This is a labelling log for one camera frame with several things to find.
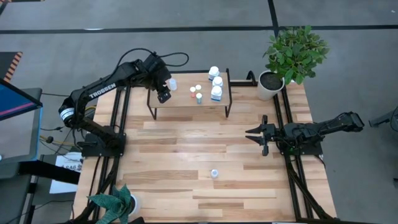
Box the monitor with blue screen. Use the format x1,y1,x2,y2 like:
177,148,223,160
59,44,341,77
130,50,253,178
0,79,44,121

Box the leafy green plant white pot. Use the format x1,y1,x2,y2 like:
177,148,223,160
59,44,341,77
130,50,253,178
257,24,330,101

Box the black aluminium frame strut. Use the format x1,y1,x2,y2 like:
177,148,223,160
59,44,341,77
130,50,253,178
73,83,133,224
272,83,340,224

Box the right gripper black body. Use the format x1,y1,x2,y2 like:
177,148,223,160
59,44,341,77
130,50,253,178
262,114,279,157

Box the black mat orange striped edge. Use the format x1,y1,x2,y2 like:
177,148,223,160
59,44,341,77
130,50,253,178
0,51,24,83

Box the black tubular bracket frame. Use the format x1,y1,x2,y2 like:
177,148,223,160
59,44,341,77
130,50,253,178
246,70,259,87

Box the small teal plant white pot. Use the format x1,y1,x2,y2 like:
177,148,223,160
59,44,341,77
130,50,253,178
88,184,141,224

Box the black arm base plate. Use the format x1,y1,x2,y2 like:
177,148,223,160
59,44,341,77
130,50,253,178
81,133,127,158
279,142,324,156

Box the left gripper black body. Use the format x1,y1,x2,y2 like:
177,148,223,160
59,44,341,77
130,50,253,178
141,53,172,91

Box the black metal beam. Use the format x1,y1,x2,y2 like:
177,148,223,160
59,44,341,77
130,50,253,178
18,160,81,185

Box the wooden shelf black metal frame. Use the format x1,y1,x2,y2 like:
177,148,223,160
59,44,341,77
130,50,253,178
146,68,233,121

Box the grey panel blue edge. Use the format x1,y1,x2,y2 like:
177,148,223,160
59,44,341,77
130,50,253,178
0,107,44,162

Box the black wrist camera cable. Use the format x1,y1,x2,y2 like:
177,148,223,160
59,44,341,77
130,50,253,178
117,47,190,69

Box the grey chair base leg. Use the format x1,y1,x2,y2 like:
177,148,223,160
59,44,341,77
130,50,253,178
369,105,398,129

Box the white printed paper sheet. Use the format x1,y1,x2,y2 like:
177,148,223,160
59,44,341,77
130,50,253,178
49,151,84,194

